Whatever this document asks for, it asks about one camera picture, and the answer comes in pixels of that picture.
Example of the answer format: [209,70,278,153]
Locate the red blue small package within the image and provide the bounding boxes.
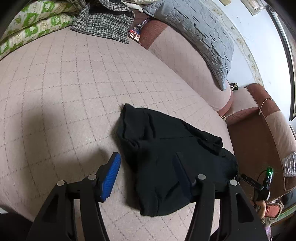
[128,18,150,42]

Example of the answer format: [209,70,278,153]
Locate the cream folded cloth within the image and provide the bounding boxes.
[122,0,158,13]

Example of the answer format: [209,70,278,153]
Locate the pink rust square cushion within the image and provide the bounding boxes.
[225,87,259,126]

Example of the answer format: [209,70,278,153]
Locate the grey quilted pillow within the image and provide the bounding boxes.
[142,1,234,90]

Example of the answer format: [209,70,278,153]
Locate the black pants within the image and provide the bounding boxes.
[116,104,238,217]

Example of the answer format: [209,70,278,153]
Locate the pink and rust bolster pillow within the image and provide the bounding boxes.
[140,20,233,116]

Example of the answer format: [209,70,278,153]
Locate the black dark object at headboard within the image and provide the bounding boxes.
[230,83,239,92]

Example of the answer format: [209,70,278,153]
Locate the houndstooth black white coat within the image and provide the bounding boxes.
[69,0,134,44]

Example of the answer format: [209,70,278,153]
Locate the person right hand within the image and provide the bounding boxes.
[255,200,266,219]

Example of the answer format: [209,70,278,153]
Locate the green white patterned blanket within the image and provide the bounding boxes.
[1,1,76,58]

